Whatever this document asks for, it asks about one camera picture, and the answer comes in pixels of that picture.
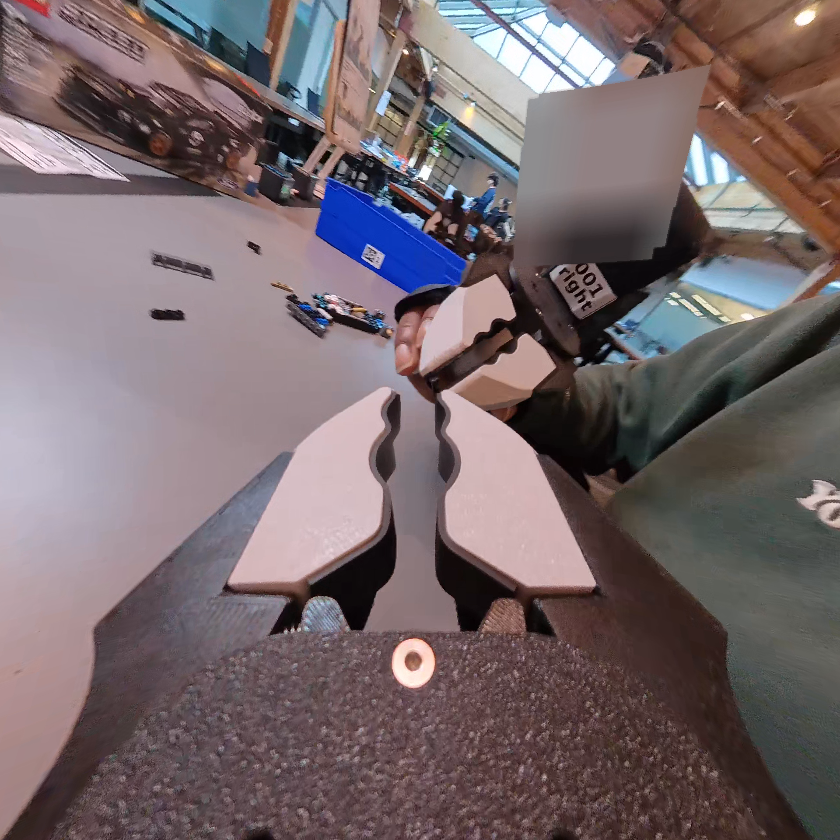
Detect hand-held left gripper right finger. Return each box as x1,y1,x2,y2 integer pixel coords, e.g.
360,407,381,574
434,390,598,598

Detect lego car model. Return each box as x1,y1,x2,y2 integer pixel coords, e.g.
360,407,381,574
315,292,395,338

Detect blue plastic bin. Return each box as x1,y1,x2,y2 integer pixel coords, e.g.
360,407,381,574
315,178,471,294

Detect black blue lego subassembly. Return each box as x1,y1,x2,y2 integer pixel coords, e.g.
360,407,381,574
285,296,333,340

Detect small flat black piece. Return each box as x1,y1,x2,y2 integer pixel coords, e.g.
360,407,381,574
150,252,216,282

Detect hanging banner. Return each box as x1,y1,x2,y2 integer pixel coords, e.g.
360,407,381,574
326,0,384,148

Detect small black device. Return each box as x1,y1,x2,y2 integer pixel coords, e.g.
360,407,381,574
258,163,298,206

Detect white paper sheets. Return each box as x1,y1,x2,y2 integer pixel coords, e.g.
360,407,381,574
0,112,130,182

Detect lego set box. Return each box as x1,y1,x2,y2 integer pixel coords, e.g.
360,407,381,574
0,0,273,200

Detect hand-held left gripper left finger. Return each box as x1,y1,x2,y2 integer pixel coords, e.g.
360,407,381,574
227,388,401,594

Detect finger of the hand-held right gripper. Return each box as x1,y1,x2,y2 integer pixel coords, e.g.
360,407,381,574
453,335,559,413
418,276,518,384

